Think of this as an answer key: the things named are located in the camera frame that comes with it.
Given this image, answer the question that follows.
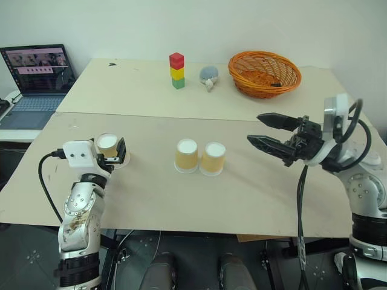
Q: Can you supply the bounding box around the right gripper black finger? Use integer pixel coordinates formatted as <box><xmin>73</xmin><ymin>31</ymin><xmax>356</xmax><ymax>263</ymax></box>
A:
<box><xmin>246</xmin><ymin>134</ymin><xmax>296</xmax><ymax>161</ymax></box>
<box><xmin>256</xmin><ymin>112</ymin><xmax>304</xmax><ymax>132</ymax></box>

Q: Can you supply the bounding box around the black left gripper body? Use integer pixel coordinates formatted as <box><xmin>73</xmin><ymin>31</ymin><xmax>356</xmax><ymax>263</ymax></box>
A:
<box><xmin>96</xmin><ymin>153</ymin><xmax>120</xmax><ymax>175</ymax></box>

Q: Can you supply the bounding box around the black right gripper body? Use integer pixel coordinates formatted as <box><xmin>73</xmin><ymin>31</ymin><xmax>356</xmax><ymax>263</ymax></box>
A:
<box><xmin>282</xmin><ymin>114</ymin><xmax>324</xmax><ymax>167</ymax></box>

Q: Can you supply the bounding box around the yellow paper cup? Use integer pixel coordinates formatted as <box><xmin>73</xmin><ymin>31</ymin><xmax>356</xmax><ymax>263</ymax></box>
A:
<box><xmin>174</xmin><ymin>138</ymin><xmax>201</xmax><ymax>174</ymax></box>
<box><xmin>96</xmin><ymin>132</ymin><xmax>131</xmax><ymax>169</ymax></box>
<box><xmin>198</xmin><ymin>141</ymin><xmax>227</xmax><ymax>177</ymax></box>

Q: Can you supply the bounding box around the orange wicker basket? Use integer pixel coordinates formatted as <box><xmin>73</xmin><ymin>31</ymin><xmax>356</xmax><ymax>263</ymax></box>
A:
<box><xmin>227</xmin><ymin>50</ymin><xmax>303</xmax><ymax>100</ymax></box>

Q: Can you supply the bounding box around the blue laptop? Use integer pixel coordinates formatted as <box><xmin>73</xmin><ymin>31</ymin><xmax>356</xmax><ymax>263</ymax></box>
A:
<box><xmin>0</xmin><ymin>43</ymin><xmax>77</xmax><ymax>131</ymax></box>

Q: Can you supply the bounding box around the grey plush toy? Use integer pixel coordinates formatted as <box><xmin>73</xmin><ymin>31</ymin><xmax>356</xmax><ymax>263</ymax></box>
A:
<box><xmin>198</xmin><ymin>66</ymin><xmax>221</xmax><ymax>92</ymax></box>

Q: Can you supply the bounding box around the brown cardboard piece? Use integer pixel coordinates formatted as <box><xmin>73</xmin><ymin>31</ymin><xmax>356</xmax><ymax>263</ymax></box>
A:
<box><xmin>236</xmin><ymin>234</ymin><xmax>293</xmax><ymax>243</ymax></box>

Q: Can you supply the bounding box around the black and white device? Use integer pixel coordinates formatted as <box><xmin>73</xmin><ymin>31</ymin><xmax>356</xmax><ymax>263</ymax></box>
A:
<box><xmin>0</xmin><ymin>97</ymin><xmax>11</xmax><ymax>120</ymax></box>

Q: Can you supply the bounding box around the yellow wooden cube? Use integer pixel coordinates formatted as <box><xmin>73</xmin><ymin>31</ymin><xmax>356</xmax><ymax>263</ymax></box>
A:
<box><xmin>169</xmin><ymin>66</ymin><xmax>186</xmax><ymax>80</ymax></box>

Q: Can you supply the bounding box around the dark rounded shape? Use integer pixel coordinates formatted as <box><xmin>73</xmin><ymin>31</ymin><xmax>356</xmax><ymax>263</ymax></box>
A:
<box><xmin>141</xmin><ymin>251</ymin><xmax>180</xmax><ymax>290</ymax></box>
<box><xmin>218</xmin><ymin>253</ymin><xmax>252</xmax><ymax>290</ymax></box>

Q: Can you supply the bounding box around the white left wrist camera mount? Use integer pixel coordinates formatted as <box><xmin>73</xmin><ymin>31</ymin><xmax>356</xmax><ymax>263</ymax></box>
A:
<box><xmin>62</xmin><ymin>140</ymin><xmax>99</xmax><ymax>169</ymax></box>

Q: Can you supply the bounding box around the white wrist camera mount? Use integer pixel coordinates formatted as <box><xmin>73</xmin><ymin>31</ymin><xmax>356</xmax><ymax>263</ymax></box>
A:
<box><xmin>303</xmin><ymin>93</ymin><xmax>353</xmax><ymax>168</ymax></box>
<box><xmin>62</xmin><ymin>140</ymin><xmax>99</xmax><ymax>169</ymax></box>

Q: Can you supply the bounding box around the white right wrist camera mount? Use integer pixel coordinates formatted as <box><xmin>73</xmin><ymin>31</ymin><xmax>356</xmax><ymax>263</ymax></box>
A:
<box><xmin>303</xmin><ymin>93</ymin><xmax>353</xmax><ymax>168</ymax></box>

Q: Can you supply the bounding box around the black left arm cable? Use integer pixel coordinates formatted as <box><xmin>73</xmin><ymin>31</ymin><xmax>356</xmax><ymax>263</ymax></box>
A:
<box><xmin>37</xmin><ymin>149</ymin><xmax>65</xmax><ymax>225</ymax></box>

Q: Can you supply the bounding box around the black table frame leg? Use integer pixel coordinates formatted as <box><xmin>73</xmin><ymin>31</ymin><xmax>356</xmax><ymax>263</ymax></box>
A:
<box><xmin>99</xmin><ymin>228</ymin><xmax>122</xmax><ymax>290</ymax></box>

